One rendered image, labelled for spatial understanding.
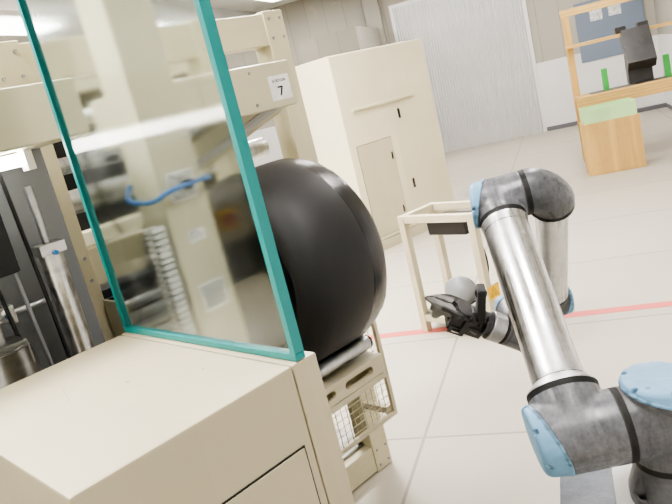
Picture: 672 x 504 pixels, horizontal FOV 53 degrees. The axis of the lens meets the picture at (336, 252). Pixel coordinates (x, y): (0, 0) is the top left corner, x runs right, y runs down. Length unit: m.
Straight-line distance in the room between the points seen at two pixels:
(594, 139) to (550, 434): 7.31
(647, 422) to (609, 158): 7.30
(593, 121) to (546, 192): 6.85
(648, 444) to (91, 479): 1.01
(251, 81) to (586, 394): 1.39
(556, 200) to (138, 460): 1.21
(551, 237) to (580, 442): 0.65
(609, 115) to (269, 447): 7.82
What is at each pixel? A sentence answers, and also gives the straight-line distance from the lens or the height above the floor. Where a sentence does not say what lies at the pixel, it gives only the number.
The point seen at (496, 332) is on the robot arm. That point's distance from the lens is 2.06.
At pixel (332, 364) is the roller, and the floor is 0.91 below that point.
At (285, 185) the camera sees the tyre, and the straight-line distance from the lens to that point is 1.81.
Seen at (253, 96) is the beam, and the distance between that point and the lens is 2.23.
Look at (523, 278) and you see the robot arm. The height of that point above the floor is 1.14.
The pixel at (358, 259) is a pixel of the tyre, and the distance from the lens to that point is 1.81.
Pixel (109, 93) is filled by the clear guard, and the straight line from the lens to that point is 1.23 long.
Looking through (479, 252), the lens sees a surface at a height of 0.57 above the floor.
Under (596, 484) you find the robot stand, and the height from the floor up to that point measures 0.60.
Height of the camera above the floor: 1.63
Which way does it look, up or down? 13 degrees down
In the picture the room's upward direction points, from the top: 14 degrees counter-clockwise
